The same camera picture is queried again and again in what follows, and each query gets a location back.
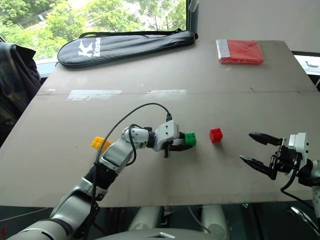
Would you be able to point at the red cloth in plastic wrap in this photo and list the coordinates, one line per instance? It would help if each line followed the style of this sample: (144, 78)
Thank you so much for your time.
(245, 52)

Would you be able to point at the dark window frame post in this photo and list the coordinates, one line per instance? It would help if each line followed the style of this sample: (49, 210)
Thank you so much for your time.
(192, 17)

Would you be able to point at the shiny chrome curved bar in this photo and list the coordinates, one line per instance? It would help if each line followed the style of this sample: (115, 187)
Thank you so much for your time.
(303, 218)

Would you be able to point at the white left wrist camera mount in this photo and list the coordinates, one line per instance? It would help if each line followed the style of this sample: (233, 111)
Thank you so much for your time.
(166, 132)

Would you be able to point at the white board with grey hook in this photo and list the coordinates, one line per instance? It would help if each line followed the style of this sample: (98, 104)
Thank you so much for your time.
(303, 68)

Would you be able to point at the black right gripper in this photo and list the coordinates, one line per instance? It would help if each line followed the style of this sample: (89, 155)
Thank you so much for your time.
(283, 158)

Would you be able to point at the green toy brick cube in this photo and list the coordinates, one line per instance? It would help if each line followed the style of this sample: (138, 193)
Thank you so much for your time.
(190, 140)

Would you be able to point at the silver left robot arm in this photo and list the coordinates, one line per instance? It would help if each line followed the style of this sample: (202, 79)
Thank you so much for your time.
(115, 155)

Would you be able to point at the white rounded cylinder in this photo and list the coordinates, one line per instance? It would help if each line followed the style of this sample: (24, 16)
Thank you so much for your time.
(215, 220)
(145, 218)

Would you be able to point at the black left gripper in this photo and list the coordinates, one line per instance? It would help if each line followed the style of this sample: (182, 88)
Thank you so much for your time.
(167, 153)

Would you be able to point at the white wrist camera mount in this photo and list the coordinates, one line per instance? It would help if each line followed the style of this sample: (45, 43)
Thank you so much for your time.
(298, 141)
(166, 132)

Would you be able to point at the yellow toy brick cube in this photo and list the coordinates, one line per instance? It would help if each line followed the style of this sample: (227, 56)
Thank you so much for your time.
(97, 143)

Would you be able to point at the small clear tape patch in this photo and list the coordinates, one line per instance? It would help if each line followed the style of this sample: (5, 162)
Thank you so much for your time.
(166, 92)

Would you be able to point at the red toy brick cube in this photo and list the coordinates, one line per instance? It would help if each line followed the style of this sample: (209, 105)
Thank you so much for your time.
(216, 136)

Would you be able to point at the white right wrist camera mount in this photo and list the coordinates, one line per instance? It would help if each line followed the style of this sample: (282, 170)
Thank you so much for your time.
(298, 141)

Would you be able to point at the dark jacket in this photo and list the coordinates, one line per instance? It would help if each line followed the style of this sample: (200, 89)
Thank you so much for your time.
(17, 82)

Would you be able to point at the large clear tape patch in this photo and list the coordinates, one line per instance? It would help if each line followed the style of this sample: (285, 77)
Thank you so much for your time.
(93, 95)

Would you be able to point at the silver robot torso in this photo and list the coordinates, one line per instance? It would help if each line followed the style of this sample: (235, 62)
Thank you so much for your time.
(140, 235)

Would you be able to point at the black racket bag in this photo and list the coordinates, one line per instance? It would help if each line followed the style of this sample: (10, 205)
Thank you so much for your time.
(120, 47)

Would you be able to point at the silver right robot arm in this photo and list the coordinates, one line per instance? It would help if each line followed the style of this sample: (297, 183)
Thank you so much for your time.
(313, 172)

